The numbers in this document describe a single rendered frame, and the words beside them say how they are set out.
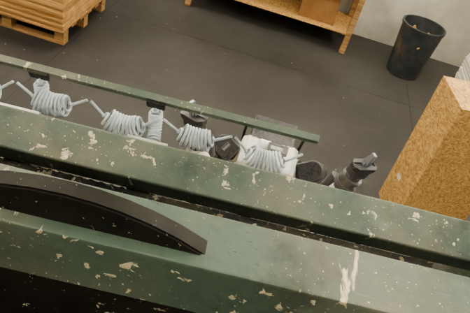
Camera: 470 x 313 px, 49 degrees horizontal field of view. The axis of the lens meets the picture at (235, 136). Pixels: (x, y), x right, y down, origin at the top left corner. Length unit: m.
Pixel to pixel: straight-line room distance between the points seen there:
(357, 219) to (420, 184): 2.65
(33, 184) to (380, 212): 0.86
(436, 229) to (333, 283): 0.66
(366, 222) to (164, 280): 0.68
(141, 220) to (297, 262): 0.22
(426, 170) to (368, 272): 3.08
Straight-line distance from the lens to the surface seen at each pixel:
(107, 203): 0.68
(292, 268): 0.73
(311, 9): 6.58
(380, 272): 0.79
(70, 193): 0.68
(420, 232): 1.34
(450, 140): 3.71
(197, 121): 1.96
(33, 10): 5.46
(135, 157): 1.24
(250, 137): 2.32
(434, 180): 3.92
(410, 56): 6.49
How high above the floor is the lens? 2.74
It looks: 37 degrees down
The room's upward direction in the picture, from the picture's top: 16 degrees clockwise
